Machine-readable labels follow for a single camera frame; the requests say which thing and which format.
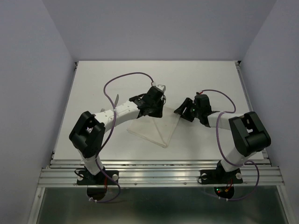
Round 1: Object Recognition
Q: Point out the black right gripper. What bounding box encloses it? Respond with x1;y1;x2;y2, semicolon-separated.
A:
174;98;201;122

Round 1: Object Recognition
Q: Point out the white cloth napkin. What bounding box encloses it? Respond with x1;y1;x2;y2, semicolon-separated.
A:
127;106;180;148

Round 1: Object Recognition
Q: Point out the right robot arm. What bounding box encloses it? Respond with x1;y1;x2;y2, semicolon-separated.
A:
174;93;271;184

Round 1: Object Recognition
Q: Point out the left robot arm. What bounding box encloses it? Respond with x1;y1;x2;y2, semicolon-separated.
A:
69;85;166;185

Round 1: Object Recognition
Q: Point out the silver table knife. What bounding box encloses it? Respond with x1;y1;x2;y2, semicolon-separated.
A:
114;94;119;108

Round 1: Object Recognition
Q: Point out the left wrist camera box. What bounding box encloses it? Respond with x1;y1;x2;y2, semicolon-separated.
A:
151;82;166;93

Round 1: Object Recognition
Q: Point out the aluminium right side rail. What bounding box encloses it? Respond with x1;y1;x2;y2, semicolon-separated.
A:
235;61;271;156

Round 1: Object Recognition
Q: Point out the aluminium rail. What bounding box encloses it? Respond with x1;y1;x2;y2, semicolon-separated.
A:
38;159;285;188
235;61;271;156

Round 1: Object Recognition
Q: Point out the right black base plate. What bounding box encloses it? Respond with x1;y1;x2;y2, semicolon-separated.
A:
198;169;243;185

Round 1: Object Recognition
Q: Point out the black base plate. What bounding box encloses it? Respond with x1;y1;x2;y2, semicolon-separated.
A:
198;169;243;185
74;168;116;186

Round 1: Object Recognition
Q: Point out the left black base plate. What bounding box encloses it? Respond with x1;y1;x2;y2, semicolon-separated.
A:
74;168;116;186

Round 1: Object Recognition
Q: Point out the aluminium front rail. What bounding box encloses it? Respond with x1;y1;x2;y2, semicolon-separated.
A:
38;159;285;188

